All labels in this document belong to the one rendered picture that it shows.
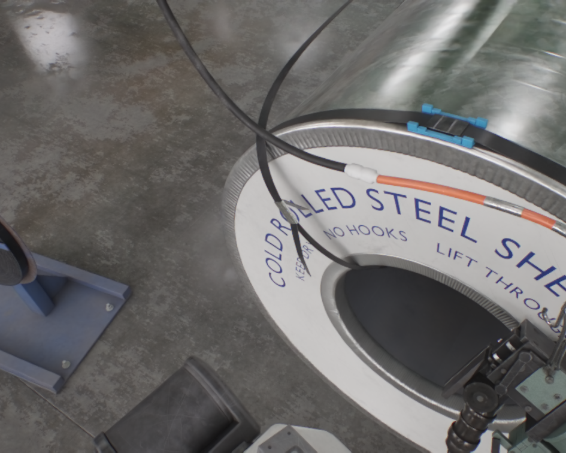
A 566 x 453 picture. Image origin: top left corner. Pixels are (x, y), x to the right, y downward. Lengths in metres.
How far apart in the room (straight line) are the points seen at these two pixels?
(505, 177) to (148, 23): 3.66
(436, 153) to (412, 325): 0.81
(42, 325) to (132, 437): 2.01
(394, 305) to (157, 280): 1.26
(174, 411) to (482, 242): 0.60
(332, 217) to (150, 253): 1.62
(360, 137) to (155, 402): 0.56
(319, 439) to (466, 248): 0.52
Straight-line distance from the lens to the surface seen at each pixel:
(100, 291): 2.67
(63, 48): 4.38
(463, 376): 1.12
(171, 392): 0.70
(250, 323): 2.39
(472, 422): 1.22
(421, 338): 1.69
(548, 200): 0.94
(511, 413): 1.52
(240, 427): 0.70
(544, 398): 1.10
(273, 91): 1.24
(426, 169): 0.99
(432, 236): 1.10
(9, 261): 2.16
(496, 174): 0.94
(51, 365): 2.55
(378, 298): 1.63
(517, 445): 1.16
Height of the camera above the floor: 1.98
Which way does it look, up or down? 48 degrees down
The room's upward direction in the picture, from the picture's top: 10 degrees counter-clockwise
